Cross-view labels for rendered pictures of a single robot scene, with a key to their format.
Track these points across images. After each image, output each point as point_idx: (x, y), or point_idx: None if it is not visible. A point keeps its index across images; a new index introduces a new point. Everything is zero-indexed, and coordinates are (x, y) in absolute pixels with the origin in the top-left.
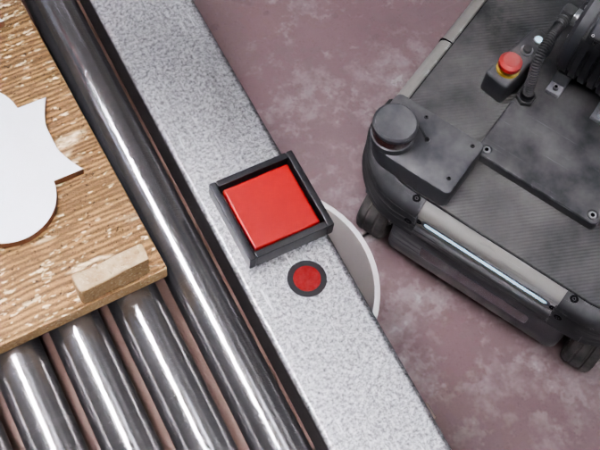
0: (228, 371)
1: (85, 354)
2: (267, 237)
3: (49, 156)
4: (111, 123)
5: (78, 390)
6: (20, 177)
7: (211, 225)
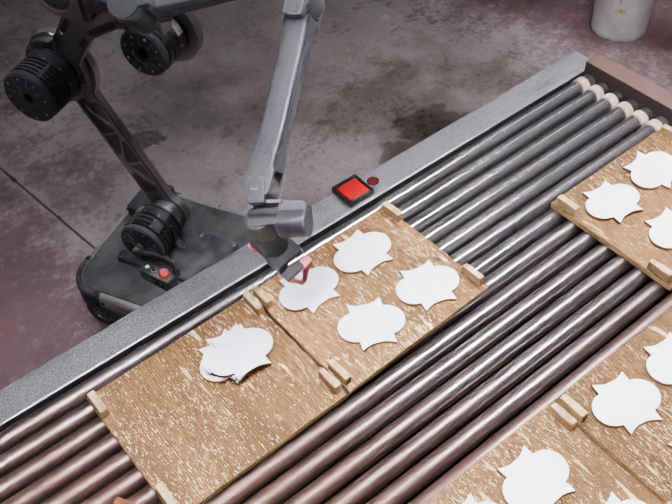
0: (409, 191)
1: (416, 221)
2: (364, 187)
3: (355, 237)
4: (332, 235)
5: (426, 224)
6: (365, 242)
7: (361, 205)
